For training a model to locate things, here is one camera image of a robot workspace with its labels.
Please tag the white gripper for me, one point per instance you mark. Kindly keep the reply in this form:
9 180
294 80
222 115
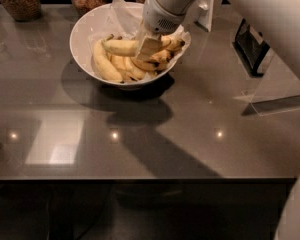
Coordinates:
159 16

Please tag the horizontal yellow banana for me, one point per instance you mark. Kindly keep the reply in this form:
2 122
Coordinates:
123 47

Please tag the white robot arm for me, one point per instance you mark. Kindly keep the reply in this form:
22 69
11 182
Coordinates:
279 22

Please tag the spotted small yellow banana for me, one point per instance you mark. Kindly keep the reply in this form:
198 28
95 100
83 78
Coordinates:
157 62

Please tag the upright right yellow banana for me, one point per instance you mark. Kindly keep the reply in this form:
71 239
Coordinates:
173 43

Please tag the middle lower yellow banana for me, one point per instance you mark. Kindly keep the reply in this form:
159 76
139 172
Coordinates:
128 70

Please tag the left bottom yellow banana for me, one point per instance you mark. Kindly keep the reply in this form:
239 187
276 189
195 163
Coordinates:
105 68

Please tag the white ceramic bowl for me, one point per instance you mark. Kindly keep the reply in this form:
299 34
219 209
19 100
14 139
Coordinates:
87 27

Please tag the white paper liner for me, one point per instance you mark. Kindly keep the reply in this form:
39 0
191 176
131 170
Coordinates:
124 22

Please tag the black mesh packet holder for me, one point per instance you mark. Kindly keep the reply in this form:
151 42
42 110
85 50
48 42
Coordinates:
250 50

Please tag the left glass nut jar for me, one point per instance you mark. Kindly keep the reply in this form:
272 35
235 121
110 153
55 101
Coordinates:
22 10

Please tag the clear acrylic sign stand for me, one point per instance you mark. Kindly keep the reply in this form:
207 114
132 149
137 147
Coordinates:
276 91

